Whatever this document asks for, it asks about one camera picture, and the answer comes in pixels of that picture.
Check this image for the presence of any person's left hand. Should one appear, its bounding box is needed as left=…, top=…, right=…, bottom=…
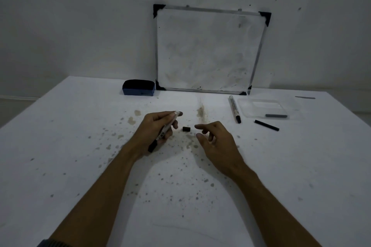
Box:
left=128, top=111, right=180, bottom=159

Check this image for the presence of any person's right hand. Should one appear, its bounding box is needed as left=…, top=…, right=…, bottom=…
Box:
left=194, top=121, right=247, bottom=178

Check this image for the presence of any white marker pen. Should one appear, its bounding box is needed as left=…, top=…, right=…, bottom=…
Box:
left=148, top=111, right=184, bottom=153
left=229, top=95, right=242, bottom=124

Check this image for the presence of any person's left forearm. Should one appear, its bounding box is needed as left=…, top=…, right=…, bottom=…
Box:
left=48, top=143, right=151, bottom=247

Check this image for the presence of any person's right forearm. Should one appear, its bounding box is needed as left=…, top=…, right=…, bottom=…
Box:
left=223, top=160, right=321, bottom=247

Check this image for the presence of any blue whiteboard eraser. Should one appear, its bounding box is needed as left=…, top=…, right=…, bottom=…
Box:
left=122, top=80, right=156, bottom=96

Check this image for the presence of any black ink refill stick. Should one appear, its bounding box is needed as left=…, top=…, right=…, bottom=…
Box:
left=254, top=120, right=280, bottom=132

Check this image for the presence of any clear plastic tray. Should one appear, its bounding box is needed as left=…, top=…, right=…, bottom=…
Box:
left=238, top=97, right=302, bottom=119

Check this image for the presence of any white framed whiteboard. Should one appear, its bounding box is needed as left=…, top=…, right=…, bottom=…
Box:
left=153, top=4, right=272, bottom=96

